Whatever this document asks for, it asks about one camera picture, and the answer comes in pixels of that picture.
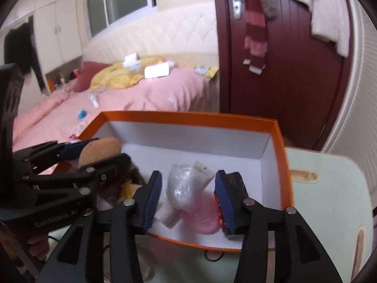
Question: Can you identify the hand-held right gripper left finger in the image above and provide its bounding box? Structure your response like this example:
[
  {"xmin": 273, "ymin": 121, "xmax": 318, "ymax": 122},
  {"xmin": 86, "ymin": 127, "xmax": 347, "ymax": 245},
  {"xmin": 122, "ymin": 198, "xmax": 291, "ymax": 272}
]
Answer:
[{"xmin": 35, "ymin": 170, "xmax": 163, "ymax": 283}]

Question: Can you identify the black hanging garment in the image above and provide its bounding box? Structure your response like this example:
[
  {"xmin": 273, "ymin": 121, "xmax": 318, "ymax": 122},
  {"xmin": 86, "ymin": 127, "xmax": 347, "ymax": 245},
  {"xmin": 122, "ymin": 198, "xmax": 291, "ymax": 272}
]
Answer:
[{"xmin": 4, "ymin": 16, "xmax": 48, "ymax": 95}]

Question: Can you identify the pink bedsheet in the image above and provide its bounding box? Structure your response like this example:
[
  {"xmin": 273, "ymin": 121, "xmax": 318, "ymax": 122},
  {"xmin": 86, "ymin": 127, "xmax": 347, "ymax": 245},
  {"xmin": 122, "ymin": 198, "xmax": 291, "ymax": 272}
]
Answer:
[{"xmin": 12, "ymin": 62, "xmax": 220, "ymax": 177}]

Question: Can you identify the person's left hand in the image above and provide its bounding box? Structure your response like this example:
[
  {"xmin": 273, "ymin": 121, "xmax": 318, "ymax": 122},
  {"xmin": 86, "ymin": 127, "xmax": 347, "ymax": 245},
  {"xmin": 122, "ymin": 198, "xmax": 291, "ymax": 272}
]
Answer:
[{"xmin": 26, "ymin": 235, "xmax": 50, "ymax": 261}]

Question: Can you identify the white knit sweater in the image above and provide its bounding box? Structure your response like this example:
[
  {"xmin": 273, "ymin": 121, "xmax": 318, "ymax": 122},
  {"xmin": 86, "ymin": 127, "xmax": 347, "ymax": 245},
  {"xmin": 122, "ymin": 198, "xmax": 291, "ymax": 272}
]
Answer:
[{"xmin": 275, "ymin": 0, "xmax": 351, "ymax": 57}]

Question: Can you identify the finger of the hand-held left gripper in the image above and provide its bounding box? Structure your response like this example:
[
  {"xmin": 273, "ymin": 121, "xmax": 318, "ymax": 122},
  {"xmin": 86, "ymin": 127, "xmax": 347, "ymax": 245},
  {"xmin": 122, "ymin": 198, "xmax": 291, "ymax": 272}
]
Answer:
[
  {"xmin": 13, "ymin": 137, "xmax": 100, "ymax": 169},
  {"xmin": 22, "ymin": 153, "xmax": 132, "ymax": 210}
]

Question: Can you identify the dark red pillow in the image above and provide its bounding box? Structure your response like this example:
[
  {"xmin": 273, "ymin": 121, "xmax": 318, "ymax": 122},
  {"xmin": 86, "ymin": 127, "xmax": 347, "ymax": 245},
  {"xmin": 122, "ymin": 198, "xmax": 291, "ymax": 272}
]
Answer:
[{"xmin": 72, "ymin": 61, "xmax": 111, "ymax": 92}]

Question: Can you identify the window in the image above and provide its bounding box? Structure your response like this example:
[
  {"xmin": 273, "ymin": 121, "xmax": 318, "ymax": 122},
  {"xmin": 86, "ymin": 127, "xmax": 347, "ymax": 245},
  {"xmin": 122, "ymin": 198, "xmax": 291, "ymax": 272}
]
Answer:
[{"xmin": 82, "ymin": 0, "xmax": 158, "ymax": 39}]

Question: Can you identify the black rectangular item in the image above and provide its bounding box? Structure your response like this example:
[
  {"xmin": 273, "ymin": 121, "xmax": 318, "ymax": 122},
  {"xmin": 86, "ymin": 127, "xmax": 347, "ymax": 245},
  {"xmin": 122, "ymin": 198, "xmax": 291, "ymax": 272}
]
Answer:
[{"xmin": 225, "ymin": 171, "xmax": 251, "ymax": 239}]

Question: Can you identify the red striped scarf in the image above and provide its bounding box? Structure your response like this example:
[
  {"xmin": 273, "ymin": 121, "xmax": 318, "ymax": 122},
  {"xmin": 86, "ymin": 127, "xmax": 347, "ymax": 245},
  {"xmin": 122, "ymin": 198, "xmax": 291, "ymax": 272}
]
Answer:
[{"xmin": 243, "ymin": 0, "xmax": 269, "ymax": 75}]

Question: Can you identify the clear crumpled plastic bag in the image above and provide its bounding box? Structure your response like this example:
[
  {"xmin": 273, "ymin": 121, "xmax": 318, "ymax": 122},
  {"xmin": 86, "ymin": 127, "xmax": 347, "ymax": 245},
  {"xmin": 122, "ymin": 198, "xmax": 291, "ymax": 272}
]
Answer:
[{"xmin": 166, "ymin": 163, "xmax": 204, "ymax": 210}]

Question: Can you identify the cream wall cabinet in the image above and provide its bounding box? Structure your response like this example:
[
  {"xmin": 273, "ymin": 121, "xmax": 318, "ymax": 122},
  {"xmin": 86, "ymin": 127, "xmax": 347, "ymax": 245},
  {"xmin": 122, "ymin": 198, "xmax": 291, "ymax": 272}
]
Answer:
[{"xmin": 0, "ymin": 0, "xmax": 84, "ymax": 95}]

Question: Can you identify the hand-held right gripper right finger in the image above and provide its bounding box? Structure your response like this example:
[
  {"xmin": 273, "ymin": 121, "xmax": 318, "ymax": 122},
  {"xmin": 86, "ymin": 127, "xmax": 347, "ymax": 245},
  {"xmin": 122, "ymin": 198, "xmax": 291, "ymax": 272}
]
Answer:
[{"xmin": 214, "ymin": 169, "xmax": 344, "ymax": 283}]

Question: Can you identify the brown plush toy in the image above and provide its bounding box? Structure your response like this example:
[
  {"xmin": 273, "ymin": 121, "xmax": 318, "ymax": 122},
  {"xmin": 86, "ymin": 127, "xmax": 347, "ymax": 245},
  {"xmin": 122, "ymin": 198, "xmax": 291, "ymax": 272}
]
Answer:
[{"xmin": 79, "ymin": 138, "xmax": 121, "ymax": 168}]

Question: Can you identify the yellow pillow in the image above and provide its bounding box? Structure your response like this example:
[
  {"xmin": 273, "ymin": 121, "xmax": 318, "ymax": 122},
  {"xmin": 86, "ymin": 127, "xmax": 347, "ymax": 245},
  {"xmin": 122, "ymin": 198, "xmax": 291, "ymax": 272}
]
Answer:
[{"xmin": 90, "ymin": 57, "xmax": 164, "ymax": 89}]

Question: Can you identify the orange cardboard box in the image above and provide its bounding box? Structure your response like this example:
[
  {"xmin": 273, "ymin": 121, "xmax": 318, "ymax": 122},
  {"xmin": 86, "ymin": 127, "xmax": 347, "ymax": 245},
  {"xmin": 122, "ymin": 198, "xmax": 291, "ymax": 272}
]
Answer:
[{"xmin": 54, "ymin": 110, "xmax": 295, "ymax": 252}]

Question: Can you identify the silver door handle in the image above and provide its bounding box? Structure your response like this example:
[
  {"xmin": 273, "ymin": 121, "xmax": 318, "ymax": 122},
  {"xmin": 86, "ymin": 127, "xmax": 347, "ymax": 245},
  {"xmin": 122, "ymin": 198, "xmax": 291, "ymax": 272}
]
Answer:
[{"xmin": 231, "ymin": 0, "xmax": 246, "ymax": 21}]

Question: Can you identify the dark red wooden door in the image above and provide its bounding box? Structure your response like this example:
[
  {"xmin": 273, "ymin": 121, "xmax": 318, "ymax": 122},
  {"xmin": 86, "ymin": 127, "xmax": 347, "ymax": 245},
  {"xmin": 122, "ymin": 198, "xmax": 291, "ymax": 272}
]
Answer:
[{"xmin": 211, "ymin": 0, "xmax": 354, "ymax": 151}]

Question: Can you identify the white slatted panel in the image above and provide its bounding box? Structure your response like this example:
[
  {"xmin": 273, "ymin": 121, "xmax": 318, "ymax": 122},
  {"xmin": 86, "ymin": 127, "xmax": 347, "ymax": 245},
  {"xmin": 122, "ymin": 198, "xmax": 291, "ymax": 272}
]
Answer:
[{"xmin": 321, "ymin": 0, "xmax": 377, "ymax": 189}]

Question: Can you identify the white cream tube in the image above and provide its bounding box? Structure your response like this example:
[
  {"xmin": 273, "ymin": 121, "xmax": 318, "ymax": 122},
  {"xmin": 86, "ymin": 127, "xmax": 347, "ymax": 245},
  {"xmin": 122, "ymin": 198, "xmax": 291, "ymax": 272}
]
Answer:
[{"xmin": 159, "ymin": 161, "xmax": 216, "ymax": 229}]

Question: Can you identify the black cable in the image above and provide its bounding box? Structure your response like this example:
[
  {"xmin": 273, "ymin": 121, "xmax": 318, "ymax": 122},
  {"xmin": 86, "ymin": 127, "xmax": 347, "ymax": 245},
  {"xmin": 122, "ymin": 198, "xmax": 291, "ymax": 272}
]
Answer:
[{"xmin": 203, "ymin": 249, "xmax": 226, "ymax": 263}]

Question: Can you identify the light green cartoon desktop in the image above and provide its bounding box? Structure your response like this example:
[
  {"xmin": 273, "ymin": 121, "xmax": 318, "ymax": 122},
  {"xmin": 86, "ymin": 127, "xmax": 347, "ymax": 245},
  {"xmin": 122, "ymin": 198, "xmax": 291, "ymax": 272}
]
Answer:
[{"xmin": 47, "ymin": 147, "xmax": 374, "ymax": 283}]

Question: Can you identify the cream padded headboard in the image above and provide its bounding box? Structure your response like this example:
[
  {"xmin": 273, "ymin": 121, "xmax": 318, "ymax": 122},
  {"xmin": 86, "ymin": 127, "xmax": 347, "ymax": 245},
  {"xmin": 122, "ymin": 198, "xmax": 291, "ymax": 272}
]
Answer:
[{"xmin": 84, "ymin": 1, "xmax": 220, "ymax": 65}]

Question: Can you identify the pink round object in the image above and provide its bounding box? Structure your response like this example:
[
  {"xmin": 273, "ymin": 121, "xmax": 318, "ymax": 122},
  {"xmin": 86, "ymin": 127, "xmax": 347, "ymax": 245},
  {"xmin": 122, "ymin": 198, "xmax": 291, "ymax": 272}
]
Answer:
[{"xmin": 180, "ymin": 196, "xmax": 221, "ymax": 235}]

